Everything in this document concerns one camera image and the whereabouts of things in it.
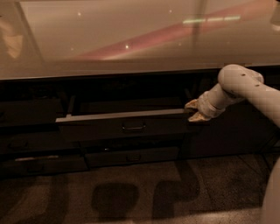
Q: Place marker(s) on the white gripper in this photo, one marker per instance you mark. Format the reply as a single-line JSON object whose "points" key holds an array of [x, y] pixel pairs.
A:
{"points": [[206, 106]]}

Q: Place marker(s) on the dark drawer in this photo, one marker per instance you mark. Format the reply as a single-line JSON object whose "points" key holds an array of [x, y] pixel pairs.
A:
{"points": [[34, 142], [33, 112], [97, 120], [129, 157], [32, 166]]}

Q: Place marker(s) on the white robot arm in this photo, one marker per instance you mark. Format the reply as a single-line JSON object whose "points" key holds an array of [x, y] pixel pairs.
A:
{"points": [[237, 83]]}

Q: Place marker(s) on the items in left drawer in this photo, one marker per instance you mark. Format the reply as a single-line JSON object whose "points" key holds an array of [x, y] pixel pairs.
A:
{"points": [[35, 92]]}

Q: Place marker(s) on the dark cabinet door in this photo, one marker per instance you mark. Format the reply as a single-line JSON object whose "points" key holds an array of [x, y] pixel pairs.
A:
{"points": [[240, 129]]}

